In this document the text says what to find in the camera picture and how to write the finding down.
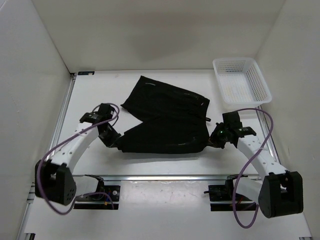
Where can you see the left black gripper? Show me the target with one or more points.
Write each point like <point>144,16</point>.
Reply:
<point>111,143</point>

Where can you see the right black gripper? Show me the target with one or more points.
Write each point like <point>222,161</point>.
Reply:
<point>213,140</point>

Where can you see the black shorts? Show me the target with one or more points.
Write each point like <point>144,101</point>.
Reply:
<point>173,120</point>

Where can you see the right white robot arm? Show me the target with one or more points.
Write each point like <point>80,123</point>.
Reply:
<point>281,191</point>

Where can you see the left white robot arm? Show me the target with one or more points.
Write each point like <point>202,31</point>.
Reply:
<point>54,180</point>

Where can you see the white plastic perforated basket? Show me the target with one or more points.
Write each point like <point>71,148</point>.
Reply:
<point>241,83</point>

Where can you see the blue label sticker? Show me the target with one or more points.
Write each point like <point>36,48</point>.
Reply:
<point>86,73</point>

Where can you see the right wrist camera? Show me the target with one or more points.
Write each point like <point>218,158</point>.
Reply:
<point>232,120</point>

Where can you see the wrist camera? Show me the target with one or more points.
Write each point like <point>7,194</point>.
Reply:
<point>232,120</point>
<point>105,112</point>

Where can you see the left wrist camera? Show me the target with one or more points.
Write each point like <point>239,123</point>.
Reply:
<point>105,112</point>

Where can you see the aluminium table edge rail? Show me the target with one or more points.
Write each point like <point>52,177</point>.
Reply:
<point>159,177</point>

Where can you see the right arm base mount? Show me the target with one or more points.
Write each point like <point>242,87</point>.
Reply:
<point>220,197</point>

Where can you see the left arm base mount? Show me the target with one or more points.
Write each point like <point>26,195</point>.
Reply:
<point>94,193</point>

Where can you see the right side aluminium rail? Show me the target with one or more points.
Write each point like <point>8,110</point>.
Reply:
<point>267,126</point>

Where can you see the left side aluminium rail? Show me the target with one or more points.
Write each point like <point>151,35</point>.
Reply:
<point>62,112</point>

